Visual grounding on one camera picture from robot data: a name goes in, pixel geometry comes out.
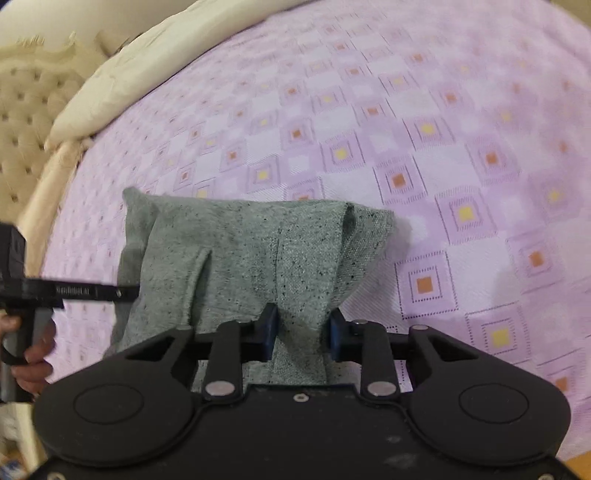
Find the purple patterned bed sheet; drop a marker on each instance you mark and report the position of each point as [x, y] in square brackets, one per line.
[415, 161]

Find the cream duvet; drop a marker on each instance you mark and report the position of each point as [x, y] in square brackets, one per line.
[138, 78]

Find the grey speckled pants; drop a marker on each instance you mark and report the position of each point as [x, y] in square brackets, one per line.
[254, 258]

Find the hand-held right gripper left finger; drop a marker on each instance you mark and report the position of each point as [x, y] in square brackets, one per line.
[270, 336]

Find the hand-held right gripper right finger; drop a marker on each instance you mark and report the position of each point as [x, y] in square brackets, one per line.
[335, 342]

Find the beige satin bed cover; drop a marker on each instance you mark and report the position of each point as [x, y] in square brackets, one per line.
[51, 184]

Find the person's left hand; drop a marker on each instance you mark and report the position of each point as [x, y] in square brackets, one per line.
[42, 353]

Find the cream tufted headboard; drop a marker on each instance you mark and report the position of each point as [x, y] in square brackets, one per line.
[27, 138]

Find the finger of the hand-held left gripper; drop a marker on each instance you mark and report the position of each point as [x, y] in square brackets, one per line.
[101, 291]

